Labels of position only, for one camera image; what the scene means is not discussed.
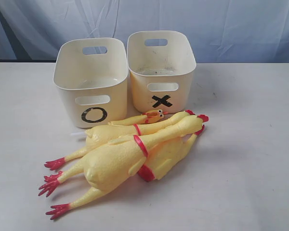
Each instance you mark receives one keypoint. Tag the headless rubber chicken body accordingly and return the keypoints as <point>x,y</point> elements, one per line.
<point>163,157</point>

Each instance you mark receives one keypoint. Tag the broken chicken head with squeaker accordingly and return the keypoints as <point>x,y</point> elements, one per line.
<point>149,117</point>

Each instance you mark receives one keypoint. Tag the whole rubber chicken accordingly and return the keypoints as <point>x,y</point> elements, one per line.
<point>99,139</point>
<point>109,165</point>

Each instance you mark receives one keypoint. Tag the cream bin marked O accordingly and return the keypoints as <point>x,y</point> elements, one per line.
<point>91,77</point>

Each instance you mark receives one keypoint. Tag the cream bin marked X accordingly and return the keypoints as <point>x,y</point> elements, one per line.
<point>162,66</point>

